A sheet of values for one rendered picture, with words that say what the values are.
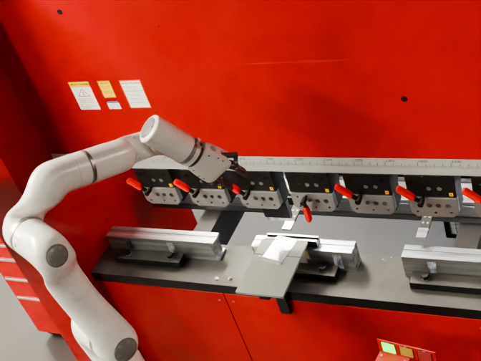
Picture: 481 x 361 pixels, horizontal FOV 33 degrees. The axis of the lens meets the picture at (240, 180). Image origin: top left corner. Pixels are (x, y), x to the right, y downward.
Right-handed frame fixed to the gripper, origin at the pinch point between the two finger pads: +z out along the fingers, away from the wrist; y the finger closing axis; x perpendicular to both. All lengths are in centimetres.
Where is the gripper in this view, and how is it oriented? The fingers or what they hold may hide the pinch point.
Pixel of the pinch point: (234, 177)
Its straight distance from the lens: 236.6
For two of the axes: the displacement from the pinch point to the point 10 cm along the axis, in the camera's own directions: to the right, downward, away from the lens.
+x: 1.2, 6.8, -7.2
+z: 7.4, 4.3, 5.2
